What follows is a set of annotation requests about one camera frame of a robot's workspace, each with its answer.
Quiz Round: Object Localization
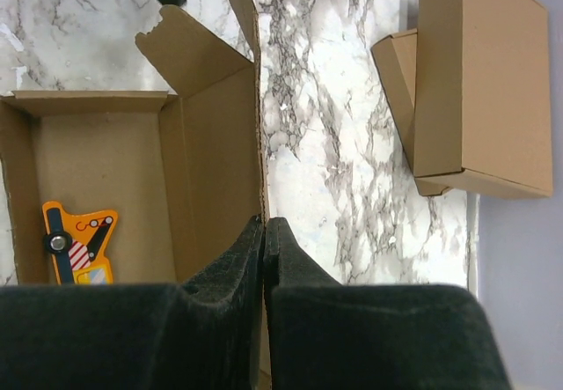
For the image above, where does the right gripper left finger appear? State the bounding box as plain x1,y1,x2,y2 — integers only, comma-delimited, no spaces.
1,217,264,389

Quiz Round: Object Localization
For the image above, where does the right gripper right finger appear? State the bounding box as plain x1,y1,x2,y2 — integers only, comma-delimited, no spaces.
264,217,511,389

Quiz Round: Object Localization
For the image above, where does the small orange toy car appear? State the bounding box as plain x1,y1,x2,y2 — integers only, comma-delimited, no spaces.
42,201,119,285

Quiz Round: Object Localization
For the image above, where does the brown cardboard box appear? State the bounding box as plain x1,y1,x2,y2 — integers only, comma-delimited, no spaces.
0,0,270,378

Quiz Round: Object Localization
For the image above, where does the small cardboard box under stack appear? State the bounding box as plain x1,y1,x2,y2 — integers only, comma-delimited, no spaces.
369,28,452,197

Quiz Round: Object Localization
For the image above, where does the large folded cardboard box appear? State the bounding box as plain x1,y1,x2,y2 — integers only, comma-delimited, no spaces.
413,0,553,199

